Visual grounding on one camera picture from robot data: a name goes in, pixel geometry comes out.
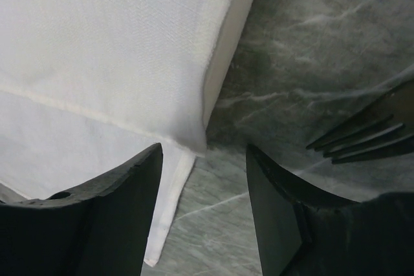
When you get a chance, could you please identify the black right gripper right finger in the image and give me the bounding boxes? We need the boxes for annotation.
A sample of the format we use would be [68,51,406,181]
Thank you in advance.
[246,144,413,275]

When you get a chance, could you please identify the black fork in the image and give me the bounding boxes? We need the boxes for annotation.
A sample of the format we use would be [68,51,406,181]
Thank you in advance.
[306,80,413,164]

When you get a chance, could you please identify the white cloth napkin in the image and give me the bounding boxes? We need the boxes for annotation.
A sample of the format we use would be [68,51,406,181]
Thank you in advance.
[1,0,253,266]

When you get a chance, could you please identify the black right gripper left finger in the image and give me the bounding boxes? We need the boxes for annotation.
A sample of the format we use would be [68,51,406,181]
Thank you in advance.
[1,143,163,275]

